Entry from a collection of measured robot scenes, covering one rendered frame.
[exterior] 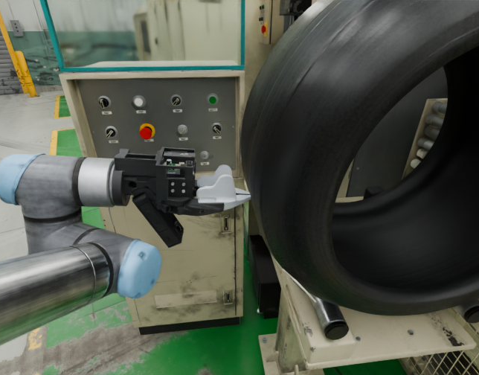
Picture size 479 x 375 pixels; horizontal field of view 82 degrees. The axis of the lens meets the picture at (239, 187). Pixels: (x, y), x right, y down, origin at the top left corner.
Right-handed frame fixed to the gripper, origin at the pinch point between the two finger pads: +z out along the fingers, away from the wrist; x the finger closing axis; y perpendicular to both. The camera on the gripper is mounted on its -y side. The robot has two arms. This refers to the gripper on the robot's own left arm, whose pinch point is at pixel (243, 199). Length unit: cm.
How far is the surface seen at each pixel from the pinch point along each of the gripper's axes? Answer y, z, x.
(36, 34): -31, -406, 786
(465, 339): -26, 50, -10
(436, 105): 13, 61, 36
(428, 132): 5, 62, 35
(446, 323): -26, 49, -6
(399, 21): 27.3, 10.6, -10.3
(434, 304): -12.4, 33.5, -12.1
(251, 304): -110, 27, 64
